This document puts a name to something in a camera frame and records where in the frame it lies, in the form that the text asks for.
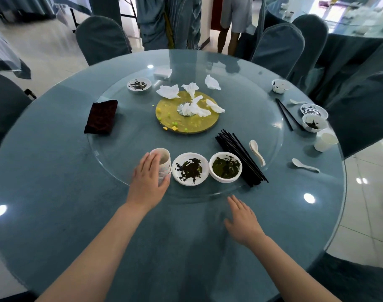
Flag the stack of white plates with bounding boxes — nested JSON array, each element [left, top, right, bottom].
[[171, 152, 210, 187]]

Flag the blue clothed background table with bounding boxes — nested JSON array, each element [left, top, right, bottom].
[[264, 0, 383, 104]]

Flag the cluster of white dishes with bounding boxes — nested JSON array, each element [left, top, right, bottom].
[[279, 0, 383, 36]]

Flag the person's right forearm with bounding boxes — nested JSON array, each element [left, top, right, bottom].
[[248, 235, 342, 302]]

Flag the person's left forearm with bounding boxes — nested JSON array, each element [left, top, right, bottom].
[[35, 203, 153, 302]]

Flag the dark red cloth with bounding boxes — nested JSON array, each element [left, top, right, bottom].
[[84, 99, 119, 135]]

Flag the stack of white bowls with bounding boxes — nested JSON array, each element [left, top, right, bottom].
[[209, 151, 243, 183]]

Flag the round blue table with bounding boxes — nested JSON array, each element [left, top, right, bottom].
[[0, 48, 347, 302]]

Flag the yellow round disc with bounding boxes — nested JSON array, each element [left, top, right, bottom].
[[155, 90, 220, 135]]

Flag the folded white napkin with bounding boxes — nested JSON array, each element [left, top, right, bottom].
[[153, 67, 173, 81]]

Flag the round glass turntable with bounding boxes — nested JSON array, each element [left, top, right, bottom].
[[87, 67, 285, 198]]

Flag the round white clothed table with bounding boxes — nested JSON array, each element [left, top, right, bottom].
[[0, 23, 32, 80], [53, 0, 93, 16]]

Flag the person's left hand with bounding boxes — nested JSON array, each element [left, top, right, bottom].
[[126, 153, 171, 211]]

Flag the person's right hand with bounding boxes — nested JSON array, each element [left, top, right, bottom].
[[224, 195, 267, 249]]

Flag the bundle of black chopsticks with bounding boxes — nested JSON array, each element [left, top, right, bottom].
[[215, 128, 269, 188]]

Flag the crumpled white tissue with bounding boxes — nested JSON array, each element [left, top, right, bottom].
[[156, 84, 181, 100], [204, 74, 222, 91], [181, 82, 199, 99], [178, 95, 212, 118], [205, 99, 226, 114]]

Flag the red door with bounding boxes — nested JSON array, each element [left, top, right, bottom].
[[210, 0, 223, 30]]

